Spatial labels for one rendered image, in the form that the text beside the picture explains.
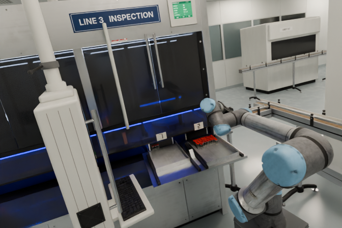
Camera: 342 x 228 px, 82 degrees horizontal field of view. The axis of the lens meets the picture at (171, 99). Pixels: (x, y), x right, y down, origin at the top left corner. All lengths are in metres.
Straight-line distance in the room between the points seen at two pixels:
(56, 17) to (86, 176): 1.00
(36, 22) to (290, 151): 1.19
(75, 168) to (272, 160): 0.84
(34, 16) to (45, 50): 0.16
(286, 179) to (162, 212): 1.50
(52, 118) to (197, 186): 1.44
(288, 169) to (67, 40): 1.38
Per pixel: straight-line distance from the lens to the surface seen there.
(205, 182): 2.04
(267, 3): 8.38
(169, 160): 1.58
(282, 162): 0.68
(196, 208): 2.17
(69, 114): 1.00
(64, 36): 1.52
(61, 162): 1.07
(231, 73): 7.37
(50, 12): 1.55
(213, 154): 1.59
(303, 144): 0.73
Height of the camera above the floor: 1.70
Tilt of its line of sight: 14 degrees down
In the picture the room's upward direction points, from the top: 9 degrees counter-clockwise
